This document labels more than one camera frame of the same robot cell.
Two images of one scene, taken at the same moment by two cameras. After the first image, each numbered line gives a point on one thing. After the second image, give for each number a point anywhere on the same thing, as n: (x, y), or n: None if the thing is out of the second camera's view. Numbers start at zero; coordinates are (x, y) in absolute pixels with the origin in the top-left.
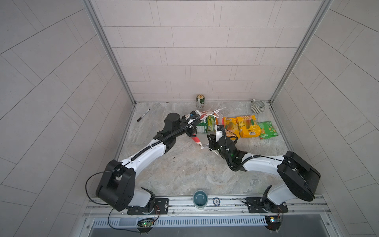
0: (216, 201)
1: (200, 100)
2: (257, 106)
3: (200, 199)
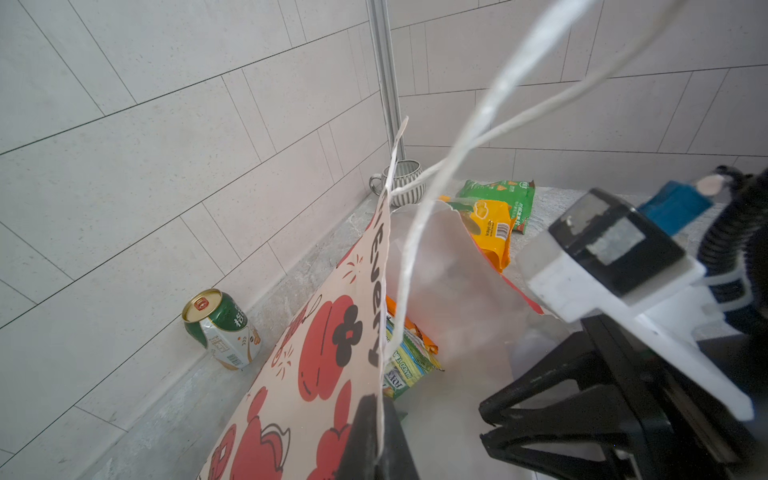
0: None
1: (222, 325)
2: (405, 170)
3: None
